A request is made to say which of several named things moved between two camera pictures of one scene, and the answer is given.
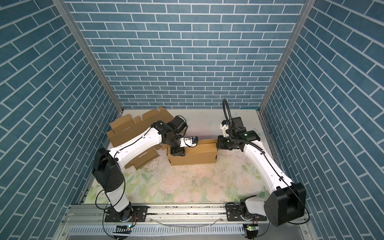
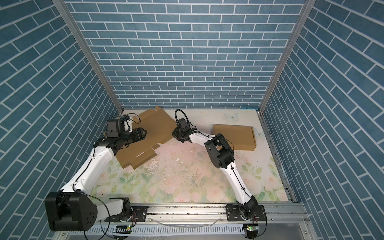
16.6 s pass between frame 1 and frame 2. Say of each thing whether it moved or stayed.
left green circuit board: stayed
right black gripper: moved
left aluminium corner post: stayed
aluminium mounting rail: stayed
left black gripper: moved
